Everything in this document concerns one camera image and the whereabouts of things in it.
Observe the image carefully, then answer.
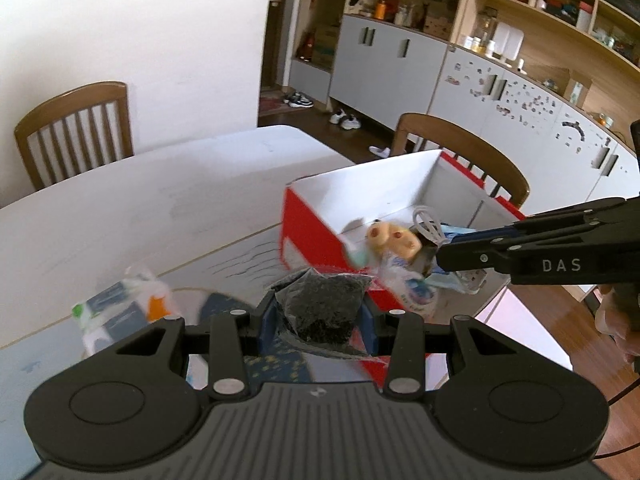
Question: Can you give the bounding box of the person's right hand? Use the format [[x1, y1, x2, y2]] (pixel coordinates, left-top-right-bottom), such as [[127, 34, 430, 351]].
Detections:
[[595, 285, 640, 361]]

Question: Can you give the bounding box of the open cardboard box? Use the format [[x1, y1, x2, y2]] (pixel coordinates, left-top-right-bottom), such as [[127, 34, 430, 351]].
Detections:
[[562, 67, 594, 104]]

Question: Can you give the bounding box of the grey cabinet with wooden shelves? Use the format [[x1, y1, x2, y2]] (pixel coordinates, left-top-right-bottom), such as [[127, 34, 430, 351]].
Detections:
[[287, 0, 640, 206]]

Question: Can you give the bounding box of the black cable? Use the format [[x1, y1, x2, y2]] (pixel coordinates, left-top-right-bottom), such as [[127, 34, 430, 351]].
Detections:
[[597, 372, 640, 458]]

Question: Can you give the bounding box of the yellow plush toy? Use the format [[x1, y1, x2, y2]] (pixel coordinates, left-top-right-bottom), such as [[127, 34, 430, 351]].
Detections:
[[365, 220, 421, 263]]

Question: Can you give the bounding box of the dark fuzzy pad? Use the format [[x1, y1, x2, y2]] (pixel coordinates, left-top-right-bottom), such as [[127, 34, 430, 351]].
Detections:
[[262, 267, 393, 361]]

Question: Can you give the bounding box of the white tissue pack orange print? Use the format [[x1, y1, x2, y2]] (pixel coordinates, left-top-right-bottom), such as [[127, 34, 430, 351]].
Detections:
[[70, 265, 176, 356]]

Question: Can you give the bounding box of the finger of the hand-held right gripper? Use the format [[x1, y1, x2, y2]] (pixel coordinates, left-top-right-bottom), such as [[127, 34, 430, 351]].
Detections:
[[434, 227, 627, 287], [450, 196, 627, 243]]

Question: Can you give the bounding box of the black snack packet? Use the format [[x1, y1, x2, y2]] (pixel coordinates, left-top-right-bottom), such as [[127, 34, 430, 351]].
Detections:
[[414, 232, 443, 278]]

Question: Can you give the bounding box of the red cardboard box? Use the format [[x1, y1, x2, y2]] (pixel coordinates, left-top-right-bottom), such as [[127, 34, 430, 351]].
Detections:
[[277, 149, 576, 393]]

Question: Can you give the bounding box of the large glass storage jar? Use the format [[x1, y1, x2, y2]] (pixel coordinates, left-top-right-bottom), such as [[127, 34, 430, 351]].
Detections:
[[475, 7, 499, 53]]

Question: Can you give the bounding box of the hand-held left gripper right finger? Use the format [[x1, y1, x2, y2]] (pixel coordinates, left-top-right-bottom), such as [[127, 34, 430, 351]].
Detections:
[[357, 296, 526, 402]]

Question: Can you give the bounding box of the white wet wipes packet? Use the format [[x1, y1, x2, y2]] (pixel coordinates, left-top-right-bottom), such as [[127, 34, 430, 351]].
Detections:
[[377, 252, 441, 318]]

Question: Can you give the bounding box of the wooden slat-back chair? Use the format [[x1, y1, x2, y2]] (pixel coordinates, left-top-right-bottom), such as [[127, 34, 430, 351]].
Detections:
[[392, 112, 531, 208], [14, 80, 135, 192]]

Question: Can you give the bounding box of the white charging cable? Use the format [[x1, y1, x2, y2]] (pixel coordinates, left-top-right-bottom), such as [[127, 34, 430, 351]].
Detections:
[[412, 205, 443, 246]]

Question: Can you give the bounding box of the blue and white packet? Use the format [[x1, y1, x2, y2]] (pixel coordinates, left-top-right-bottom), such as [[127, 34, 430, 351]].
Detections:
[[435, 225, 488, 293]]

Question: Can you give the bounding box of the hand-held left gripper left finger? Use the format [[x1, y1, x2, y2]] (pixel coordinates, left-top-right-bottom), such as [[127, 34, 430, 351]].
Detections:
[[107, 296, 281, 402]]

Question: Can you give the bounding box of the white plastic container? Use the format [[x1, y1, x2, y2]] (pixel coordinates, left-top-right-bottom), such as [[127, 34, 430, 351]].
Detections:
[[495, 27, 524, 63]]

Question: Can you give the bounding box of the white marble desktop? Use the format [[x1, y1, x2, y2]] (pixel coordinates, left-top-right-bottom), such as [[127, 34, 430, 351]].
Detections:
[[0, 124, 381, 466]]

